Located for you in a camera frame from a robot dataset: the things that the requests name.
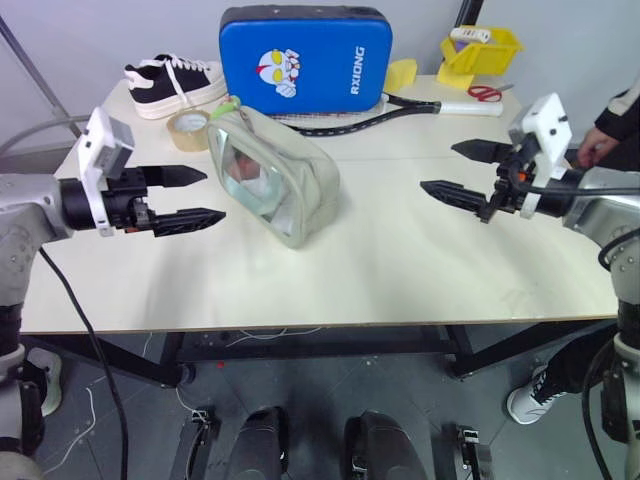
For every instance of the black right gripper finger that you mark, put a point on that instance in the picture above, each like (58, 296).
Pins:
(482, 151)
(457, 195)

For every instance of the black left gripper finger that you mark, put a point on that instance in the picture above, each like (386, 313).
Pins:
(185, 221)
(175, 176)

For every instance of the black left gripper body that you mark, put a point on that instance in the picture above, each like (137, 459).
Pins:
(122, 200)

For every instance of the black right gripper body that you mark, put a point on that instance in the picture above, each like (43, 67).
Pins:
(507, 190)

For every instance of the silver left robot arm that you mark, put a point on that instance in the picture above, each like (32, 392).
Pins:
(27, 205)

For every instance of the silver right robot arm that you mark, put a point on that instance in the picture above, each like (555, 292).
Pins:
(607, 205)

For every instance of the beige transparent toiletry pouch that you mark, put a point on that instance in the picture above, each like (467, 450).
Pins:
(295, 170)

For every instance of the bystander bare hand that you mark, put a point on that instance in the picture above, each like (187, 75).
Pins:
(595, 142)

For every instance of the brown packing tape roll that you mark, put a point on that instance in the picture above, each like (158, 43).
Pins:
(186, 132)

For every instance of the green zipper pull tag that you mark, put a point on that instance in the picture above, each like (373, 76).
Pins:
(226, 106)

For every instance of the black and white sneaker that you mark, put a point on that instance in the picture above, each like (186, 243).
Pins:
(170, 87)

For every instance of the yellow plastic bin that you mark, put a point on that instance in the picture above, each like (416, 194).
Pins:
(492, 55)

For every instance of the yellow sponge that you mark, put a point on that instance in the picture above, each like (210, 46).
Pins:
(401, 75)

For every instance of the white power strip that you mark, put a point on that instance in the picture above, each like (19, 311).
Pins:
(470, 34)

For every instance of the black metal pole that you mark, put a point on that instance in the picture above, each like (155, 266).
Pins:
(466, 14)

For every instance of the bystander black jacket sleeve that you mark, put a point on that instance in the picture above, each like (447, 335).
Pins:
(622, 112)

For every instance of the grey metal pole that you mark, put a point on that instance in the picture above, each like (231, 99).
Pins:
(35, 70)

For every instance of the blue cartoon kick pad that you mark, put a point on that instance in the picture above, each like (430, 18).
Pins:
(325, 65)

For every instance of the bystander black trouser leg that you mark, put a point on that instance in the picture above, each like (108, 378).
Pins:
(575, 365)

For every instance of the white bystander sneaker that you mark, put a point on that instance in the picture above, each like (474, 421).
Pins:
(527, 402)

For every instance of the dark rounded robot foot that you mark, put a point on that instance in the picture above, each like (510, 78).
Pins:
(380, 445)
(262, 442)

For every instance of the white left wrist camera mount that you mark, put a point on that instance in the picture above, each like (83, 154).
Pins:
(95, 150)

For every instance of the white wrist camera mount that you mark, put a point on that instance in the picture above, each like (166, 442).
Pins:
(547, 130)
(95, 150)

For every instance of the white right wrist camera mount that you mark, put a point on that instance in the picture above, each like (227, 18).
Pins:
(547, 130)

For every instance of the black metal table frame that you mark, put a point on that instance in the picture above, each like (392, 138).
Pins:
(310, 345)

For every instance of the black floor stand bracket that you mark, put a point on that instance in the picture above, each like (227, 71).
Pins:
(467, 452)
(197, 442)

